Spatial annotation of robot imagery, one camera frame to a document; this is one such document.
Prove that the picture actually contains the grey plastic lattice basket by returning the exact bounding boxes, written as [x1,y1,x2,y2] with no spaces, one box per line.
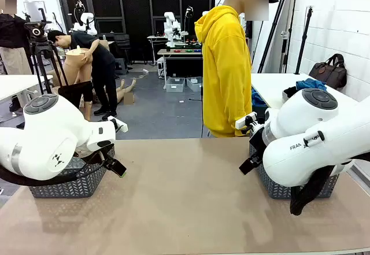
[28,144,116,199]
[248,142,341,200]

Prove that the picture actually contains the clear storage box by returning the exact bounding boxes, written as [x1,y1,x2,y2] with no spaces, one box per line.
[186,76,203,93]
[165,77,186,93]

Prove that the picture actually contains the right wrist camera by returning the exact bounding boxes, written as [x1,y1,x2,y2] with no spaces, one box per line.
[235,111,259,136]

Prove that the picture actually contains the person in yellow hoodie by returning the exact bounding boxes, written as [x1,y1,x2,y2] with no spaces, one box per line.
[194,0,279,139]

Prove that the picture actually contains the black camera tripod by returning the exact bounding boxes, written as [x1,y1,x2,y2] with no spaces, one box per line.
[29,40,70,95]

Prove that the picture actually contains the black light stand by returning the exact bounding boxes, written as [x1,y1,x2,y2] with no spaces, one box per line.
[294,5,315,75]

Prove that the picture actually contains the bystander with black hair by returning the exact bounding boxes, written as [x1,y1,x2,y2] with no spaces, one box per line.
[0,0,33,76]

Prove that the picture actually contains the white table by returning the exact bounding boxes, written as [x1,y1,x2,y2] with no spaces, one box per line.
[250,72,359,111]
[0,74,54,103]

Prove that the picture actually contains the background work table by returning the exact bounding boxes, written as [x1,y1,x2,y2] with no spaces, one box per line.
[157,48,203,90]

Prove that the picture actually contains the blue clothes pile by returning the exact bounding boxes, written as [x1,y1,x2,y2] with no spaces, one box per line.
[251,86,269,109]

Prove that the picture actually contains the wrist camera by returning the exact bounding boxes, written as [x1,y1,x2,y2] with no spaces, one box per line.
[235,111,259,136]
[107,115,129,134]

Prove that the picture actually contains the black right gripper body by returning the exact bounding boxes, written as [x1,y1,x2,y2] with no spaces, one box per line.
[248,126,268,165]

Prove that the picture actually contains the black tripod stand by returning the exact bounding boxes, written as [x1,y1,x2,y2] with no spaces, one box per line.
[257,0,299,74]

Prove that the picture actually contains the brown leather bag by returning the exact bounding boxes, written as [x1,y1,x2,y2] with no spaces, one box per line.
[308,53,347,90]

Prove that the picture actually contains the bystander in dark shirt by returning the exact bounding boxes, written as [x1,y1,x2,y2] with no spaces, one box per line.
[47,30,119,121]

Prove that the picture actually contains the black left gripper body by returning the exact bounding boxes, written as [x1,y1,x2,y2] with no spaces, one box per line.
[96,140,116,151]

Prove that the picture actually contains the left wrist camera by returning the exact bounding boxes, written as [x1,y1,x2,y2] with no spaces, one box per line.
[107,115,129,134]

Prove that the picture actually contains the black office chair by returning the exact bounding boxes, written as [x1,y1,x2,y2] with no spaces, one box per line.
[113,34,131,75]

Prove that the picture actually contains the person's right forearm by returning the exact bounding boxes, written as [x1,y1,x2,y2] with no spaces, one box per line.
[230,84,253,138]

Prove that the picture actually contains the beige mannequin lower body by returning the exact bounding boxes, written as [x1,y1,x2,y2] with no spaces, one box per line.
[64,46,94,122]

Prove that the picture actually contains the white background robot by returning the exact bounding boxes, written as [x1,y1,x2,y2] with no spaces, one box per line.
[71,0,98,36]

